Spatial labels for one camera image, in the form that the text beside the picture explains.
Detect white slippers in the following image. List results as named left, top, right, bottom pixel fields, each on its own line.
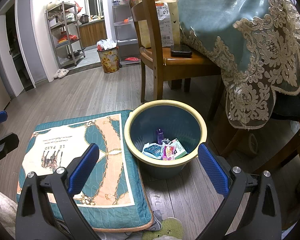
left=53, top=69, right=69, bottom=79

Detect blue silver snack wrapper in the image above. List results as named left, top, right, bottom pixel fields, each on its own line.
left=142, top=142, right=162, bottom=160

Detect teal lace tablecloth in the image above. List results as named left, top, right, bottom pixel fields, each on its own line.
left=178, top=0, right=300, bottom=129

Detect teal beige quilted cushion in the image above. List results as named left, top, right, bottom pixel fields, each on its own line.
left=17, top=110, right=154, bottom=232

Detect metal shelving rack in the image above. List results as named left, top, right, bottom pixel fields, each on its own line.
left=45, top=1, right=85, bottom=69

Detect wooden chair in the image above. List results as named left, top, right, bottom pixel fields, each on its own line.
left=128, top=0, right=221, bottom=103

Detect blue bin with yellow rim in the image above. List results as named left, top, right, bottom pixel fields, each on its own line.
left=124, top=100, right=207, bottom=179

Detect purple small bottle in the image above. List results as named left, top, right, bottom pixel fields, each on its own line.
left=156, top=128, right=164, bottom=145

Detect green plush slipper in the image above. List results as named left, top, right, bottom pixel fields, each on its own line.
left=142, top=217, right=184, bottom=240

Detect fuzzy white sleeve forearm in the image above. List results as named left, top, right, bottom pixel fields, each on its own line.
left=0, top=192, right=17, bottom=239

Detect paper shopping bag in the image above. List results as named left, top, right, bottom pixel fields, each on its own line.
left=137, top=0, right=182, bottom=49

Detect floral trash can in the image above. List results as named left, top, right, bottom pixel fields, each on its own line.
left=96, top=39, right=120, bottom=74

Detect black box on chair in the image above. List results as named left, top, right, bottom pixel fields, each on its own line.
left=170, top=44, right=192, bottom=58

